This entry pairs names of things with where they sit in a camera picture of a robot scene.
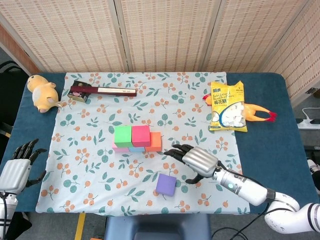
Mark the red foam cube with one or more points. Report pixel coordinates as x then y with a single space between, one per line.
141 135

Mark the purple foam cube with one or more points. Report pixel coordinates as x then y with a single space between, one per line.
165 185

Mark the yellow plush animal toy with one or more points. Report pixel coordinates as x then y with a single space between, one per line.
43 96

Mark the light blue foam cube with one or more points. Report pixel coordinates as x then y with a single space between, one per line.
137 149

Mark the white power strip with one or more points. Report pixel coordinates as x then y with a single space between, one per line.
308 124

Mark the metal screen hinge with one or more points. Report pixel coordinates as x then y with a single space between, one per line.
310 90

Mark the orange foam cube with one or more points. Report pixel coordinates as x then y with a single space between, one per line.
155 142

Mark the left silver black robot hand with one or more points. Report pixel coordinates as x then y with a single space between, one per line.
15 172

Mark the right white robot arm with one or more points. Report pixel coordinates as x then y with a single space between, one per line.
262 197

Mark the yellow rubber chicken toy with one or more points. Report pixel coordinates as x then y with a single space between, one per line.
255 111

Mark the floral printed tablecloth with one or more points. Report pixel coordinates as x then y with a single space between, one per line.
212 140

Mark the black chair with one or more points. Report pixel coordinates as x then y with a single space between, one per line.
10 85

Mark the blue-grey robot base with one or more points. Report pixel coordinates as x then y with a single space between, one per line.
157 227

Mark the yellow marshmallow bag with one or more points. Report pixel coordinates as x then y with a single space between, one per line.
227 107

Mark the long dark red box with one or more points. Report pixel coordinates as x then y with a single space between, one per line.
110 91

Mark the small metal tin box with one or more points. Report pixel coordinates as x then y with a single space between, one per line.
77 96

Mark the pink foam cube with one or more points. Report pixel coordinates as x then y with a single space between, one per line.
121 150

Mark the green foam cube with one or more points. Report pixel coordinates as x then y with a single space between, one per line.
123 136

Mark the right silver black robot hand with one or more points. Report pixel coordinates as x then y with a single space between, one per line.
200 160

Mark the white and black shoe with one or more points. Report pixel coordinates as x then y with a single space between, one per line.
313 172

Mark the woven bamboo folding screen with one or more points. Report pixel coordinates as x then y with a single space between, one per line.
162 37

